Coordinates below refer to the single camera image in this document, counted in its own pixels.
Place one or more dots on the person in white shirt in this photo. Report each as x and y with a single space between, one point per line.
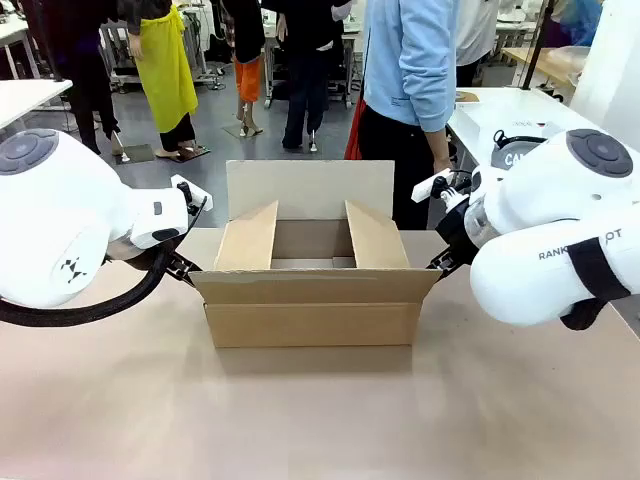
475 35

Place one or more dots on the mannequin in yellow apron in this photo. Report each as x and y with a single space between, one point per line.
167 75

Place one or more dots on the dark garment on stand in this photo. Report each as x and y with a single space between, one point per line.
85 75

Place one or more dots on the mannequin in orange trousers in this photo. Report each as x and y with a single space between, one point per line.
247 65

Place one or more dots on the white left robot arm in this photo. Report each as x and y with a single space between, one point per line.
50 210

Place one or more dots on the white table with thin top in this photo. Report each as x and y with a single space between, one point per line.
25 97

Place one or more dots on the white table with boxes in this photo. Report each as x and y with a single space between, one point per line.
505 100

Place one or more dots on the person's left forearm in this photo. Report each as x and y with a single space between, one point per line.
434 110

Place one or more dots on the person in light blue sweater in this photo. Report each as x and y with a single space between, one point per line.
400 60

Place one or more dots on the person's left hand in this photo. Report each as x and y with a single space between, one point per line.
443 165

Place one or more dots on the red cloth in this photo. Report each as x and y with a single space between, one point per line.
354 132

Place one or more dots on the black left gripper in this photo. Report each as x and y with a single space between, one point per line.
167 260

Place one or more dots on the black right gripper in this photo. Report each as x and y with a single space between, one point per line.
457 230

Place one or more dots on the black bag with white letters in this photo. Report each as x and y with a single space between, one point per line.
515 152

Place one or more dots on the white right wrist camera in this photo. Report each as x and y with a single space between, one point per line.
430 185

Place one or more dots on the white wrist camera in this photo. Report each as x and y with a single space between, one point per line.
197 197
430 185

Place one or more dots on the mannequin in black clothes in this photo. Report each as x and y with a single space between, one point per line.
310 75

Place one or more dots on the black pole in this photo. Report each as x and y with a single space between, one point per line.
537 45

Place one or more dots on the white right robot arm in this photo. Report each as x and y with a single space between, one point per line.
550 200

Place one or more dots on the brown cardboard box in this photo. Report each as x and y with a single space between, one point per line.
310 300

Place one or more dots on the light wooden table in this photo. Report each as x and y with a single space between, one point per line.
545 62

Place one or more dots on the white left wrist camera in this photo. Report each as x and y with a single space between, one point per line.
197 197

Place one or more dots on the flat white box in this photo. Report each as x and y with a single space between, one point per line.
505 125

